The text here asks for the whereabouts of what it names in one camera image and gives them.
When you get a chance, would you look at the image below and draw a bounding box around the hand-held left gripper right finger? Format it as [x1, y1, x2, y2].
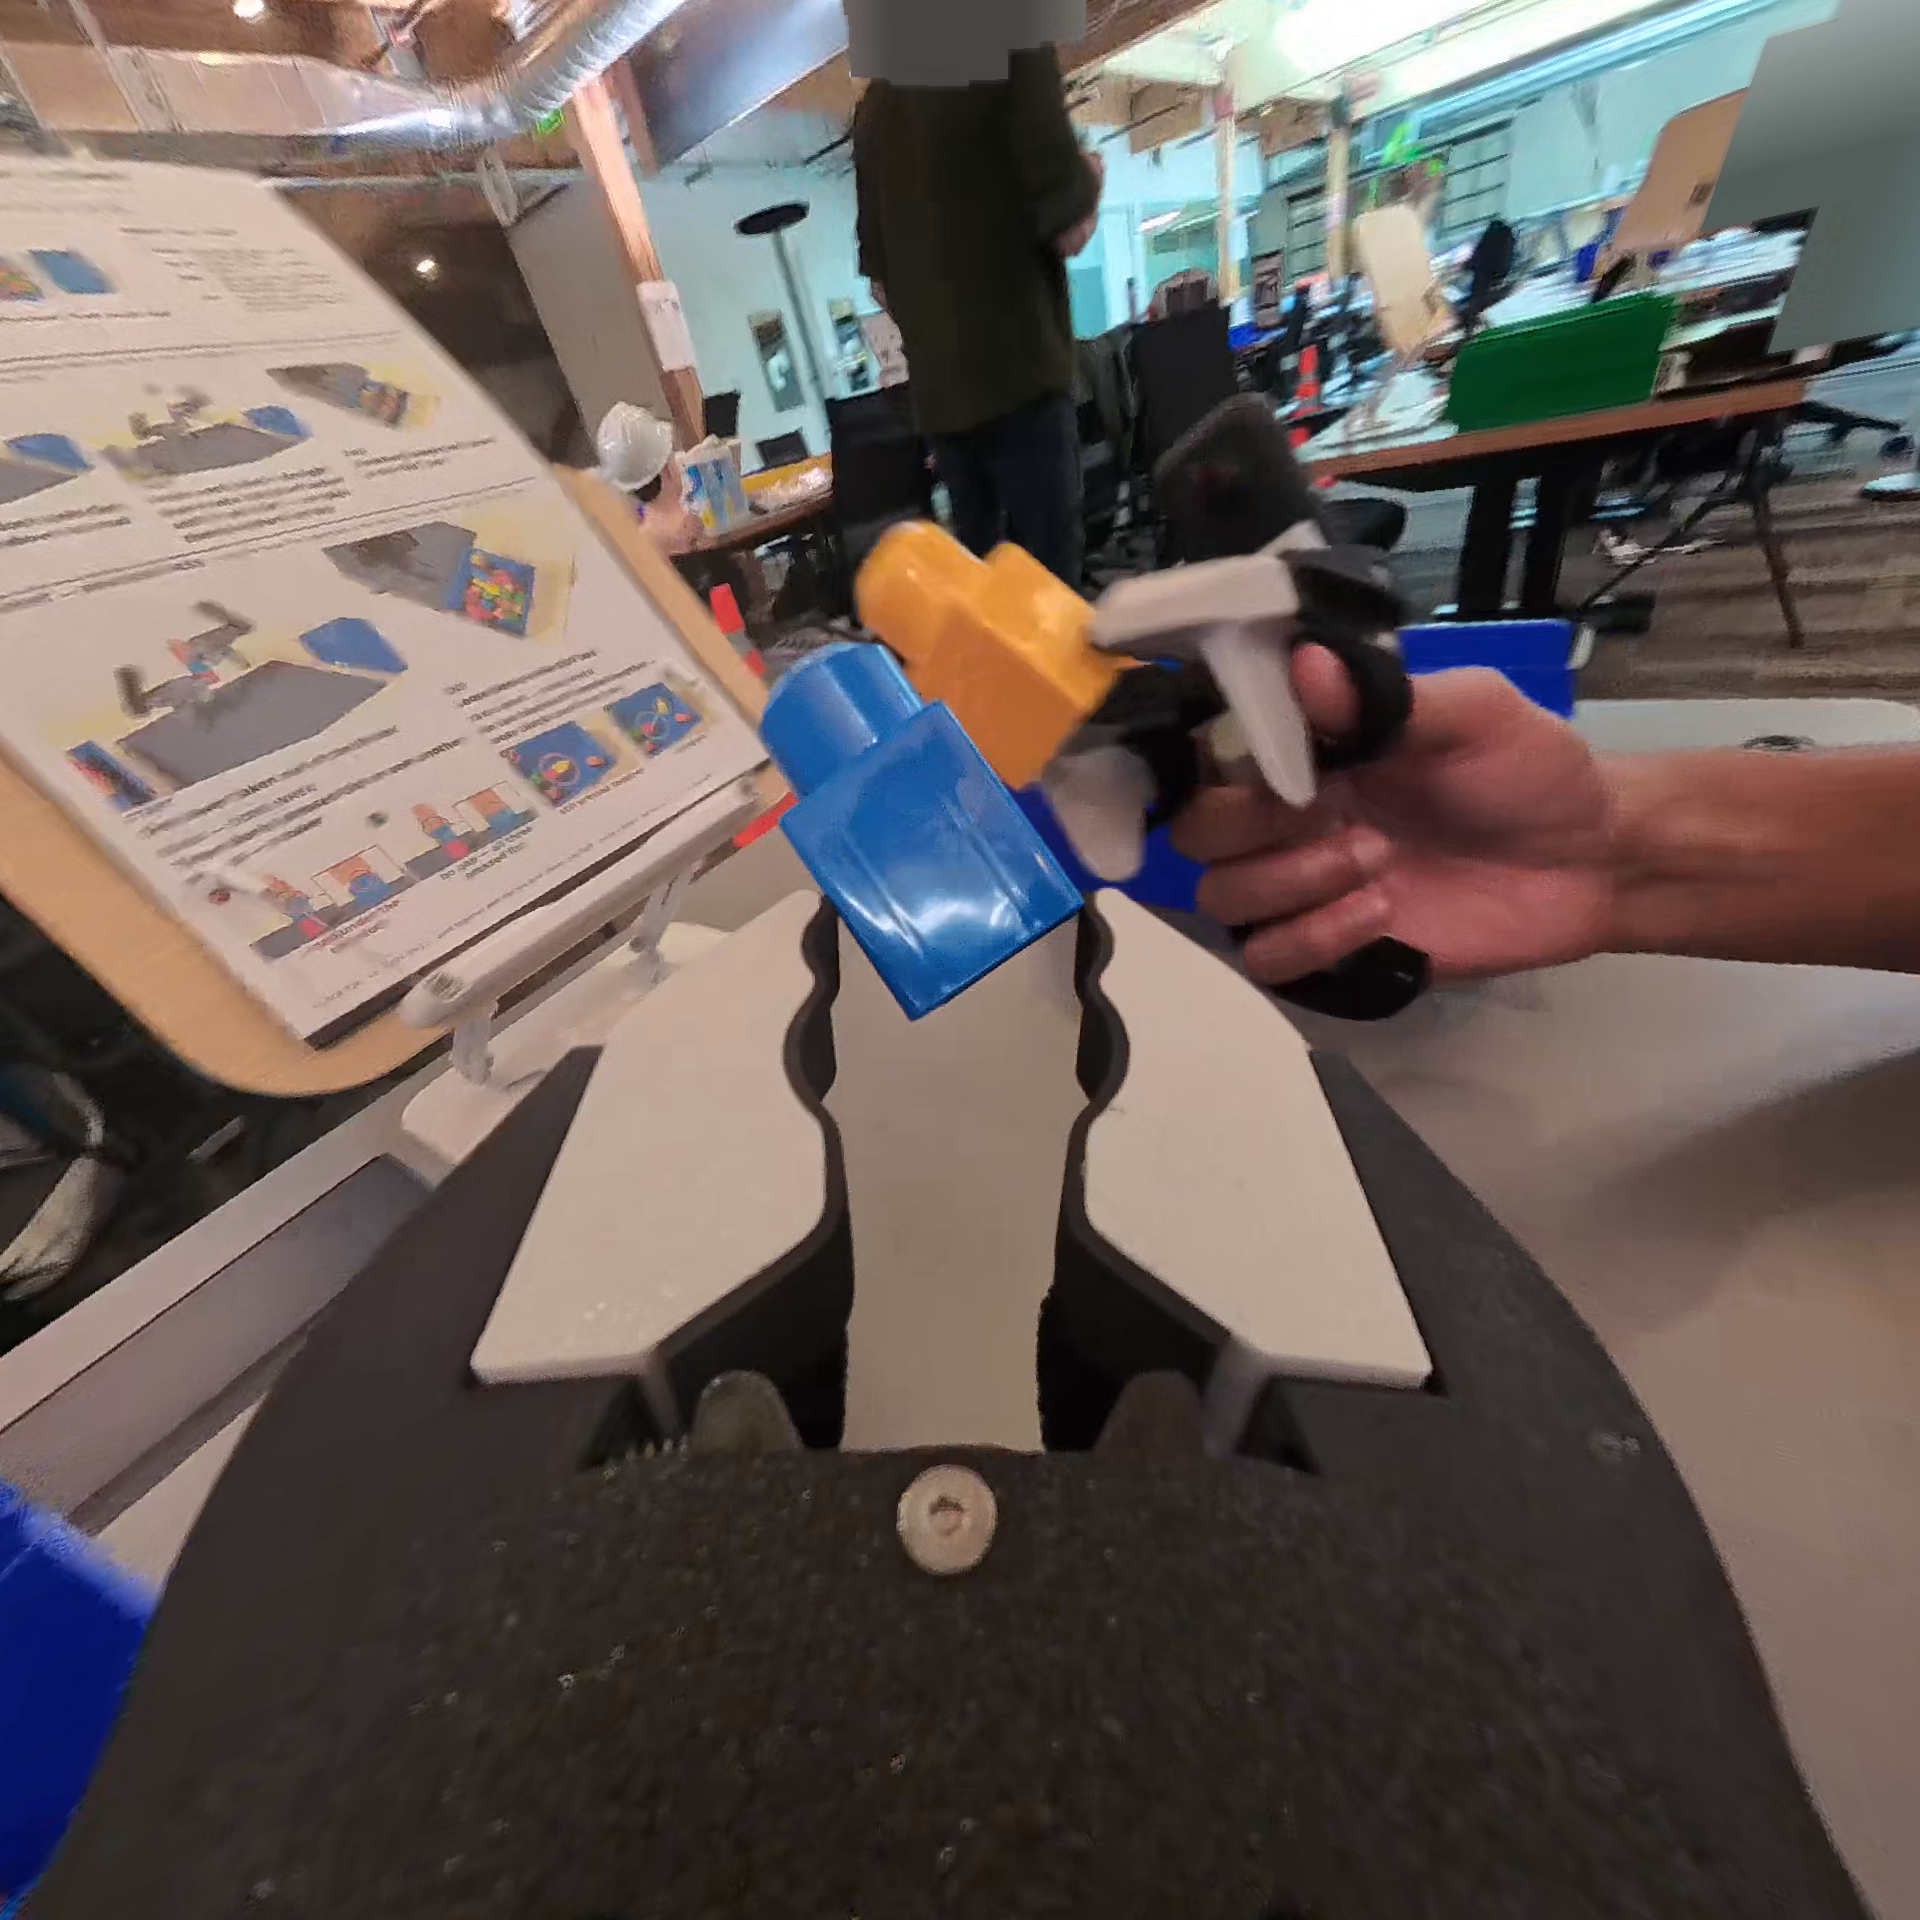
[1038, 894, 1434, 1450]

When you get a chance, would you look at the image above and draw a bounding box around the blue mega block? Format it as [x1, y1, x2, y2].
[757, 645, 1086, 1025]

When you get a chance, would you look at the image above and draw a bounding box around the green plastic bin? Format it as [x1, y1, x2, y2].
[1444, 289, 1686, 441]

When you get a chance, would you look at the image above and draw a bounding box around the instruction sheet on white stand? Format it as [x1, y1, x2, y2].
[0, 451, 823, 1180]

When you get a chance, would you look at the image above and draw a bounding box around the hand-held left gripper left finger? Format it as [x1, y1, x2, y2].
[469, 894, 859, 1450]

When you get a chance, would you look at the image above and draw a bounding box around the yellow mega block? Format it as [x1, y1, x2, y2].
[852, 520, 1145, 794]

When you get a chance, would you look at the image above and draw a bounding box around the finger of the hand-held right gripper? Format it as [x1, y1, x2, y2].
[1042, 746, 1158, 884]
[1093, 559, 1326, 809]

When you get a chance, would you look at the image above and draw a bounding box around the wooden work table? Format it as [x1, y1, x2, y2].
[1302, 375, 1813, 650]

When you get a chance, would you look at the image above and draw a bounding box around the person's right hand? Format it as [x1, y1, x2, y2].
[1170, 643, 1635, 991]

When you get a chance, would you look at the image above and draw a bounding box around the white helmet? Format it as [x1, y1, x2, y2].
[594, 400, 681, 500]

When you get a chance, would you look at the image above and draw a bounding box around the blue plastic bin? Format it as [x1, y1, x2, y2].
[1034, 619, 1581, 913]
[0, 1483, 165, 1920]

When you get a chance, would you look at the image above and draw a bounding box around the black floor lamp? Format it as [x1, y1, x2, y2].
[733, 198, 817, 397]

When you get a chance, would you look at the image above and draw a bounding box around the orange traffic cone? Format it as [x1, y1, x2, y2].
[705, 582, 800, 853]

